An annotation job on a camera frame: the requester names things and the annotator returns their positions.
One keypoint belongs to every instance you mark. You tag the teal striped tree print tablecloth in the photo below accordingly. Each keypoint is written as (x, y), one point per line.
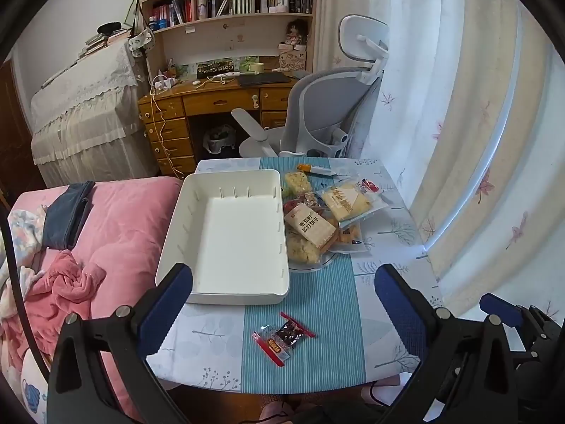
(309, 300)

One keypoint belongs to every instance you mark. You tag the clear pale biscuit packet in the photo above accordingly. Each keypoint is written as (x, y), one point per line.
(346, 202)

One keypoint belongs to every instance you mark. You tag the white blue printed fabric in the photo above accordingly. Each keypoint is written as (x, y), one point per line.
(31, 397)

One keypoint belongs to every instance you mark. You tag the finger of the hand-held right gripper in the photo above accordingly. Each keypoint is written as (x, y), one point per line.
(501, 308)

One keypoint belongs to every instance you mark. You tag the wooden bookshelf hutch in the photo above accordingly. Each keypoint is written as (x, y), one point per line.
(220, 39)

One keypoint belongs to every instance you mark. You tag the white trash bin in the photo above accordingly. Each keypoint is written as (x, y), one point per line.
(217, 140)

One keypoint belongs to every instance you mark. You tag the dark blue folded cloth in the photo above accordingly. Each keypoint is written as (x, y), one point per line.
(68, 216)

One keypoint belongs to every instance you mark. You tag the white label cracker packet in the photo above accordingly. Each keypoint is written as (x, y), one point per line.
(309, 227)

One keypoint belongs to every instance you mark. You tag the white tube with orange cap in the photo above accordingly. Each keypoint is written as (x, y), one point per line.
(320, 169)

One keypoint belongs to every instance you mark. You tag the dark printed card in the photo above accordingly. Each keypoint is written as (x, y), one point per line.
(215, 67)

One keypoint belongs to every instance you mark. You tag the white mug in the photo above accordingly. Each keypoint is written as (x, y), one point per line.
(256, 69)

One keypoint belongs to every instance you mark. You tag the pale floral quilt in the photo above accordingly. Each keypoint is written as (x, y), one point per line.
(17, 234)

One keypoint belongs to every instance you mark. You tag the orange snack packet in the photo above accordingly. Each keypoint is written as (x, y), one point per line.
(348, 235)

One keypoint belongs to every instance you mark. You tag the row of white green books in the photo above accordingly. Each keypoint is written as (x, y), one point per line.
(225, 3)

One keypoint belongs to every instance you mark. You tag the white plastic storage box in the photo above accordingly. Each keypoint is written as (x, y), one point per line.
(229, 234)

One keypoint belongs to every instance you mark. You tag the square puffed rice cracker packet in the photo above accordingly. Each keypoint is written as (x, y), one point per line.
(296, 182)

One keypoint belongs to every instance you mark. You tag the dark red snack packet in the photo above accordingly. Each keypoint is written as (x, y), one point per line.
(284, 339)

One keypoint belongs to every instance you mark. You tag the white power strip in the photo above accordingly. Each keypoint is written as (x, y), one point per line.
(165, 82)

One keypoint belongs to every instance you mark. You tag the stack of books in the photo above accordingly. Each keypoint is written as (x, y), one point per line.
(99, 43)

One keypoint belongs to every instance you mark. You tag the red white striped snack packet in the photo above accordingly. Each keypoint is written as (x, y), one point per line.
(370, 185)

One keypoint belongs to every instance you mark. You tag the printed fabric bag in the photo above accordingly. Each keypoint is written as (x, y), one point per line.
(141, 40)

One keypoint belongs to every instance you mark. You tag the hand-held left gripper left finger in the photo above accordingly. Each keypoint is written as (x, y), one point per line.
(165, 304)

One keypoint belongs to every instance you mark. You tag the person's dark clothing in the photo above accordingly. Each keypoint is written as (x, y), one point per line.
(318, 413)

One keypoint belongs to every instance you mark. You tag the white lace cover cloth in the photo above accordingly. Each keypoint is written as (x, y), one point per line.
(88, 110)

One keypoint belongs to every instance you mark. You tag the dark haired doll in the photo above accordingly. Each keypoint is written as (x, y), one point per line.
(296, 33)

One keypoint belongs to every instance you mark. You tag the leaf print curtain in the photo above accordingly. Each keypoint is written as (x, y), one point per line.
(463, 97)

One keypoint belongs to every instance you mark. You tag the black round hat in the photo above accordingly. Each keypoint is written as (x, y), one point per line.
(109, 28)

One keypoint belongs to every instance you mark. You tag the grey white office chair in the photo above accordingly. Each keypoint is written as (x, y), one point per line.
(322, 101)

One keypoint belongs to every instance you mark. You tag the dark laptop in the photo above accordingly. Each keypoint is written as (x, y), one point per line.
(264, 80)

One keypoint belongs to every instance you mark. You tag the white printed cardboard box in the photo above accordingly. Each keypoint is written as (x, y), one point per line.
(292, 58)

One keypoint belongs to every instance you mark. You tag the wooden desk with drawers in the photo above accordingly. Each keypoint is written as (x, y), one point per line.
(207, 101)

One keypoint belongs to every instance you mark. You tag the pink plush blanket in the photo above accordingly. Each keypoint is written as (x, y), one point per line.
(128, 216)

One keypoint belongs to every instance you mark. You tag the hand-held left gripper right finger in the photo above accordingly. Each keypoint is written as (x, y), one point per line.
(399, 304)

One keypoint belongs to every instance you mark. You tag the lumpy puffed rice snack packet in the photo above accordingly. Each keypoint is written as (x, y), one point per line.
(302, 251)

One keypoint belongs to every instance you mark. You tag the brown wooden door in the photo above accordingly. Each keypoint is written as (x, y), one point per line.
(11, 141)

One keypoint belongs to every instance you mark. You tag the dark pink crumpled garment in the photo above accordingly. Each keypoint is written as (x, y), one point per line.
(66, 287)

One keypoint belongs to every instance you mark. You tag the round white printed plate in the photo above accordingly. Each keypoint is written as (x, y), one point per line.
(337, 259)

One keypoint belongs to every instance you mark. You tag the row of red books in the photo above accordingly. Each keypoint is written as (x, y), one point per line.
(173, 12)

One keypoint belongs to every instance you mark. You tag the shiny red snack packet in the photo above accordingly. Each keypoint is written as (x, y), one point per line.
(292, 206)

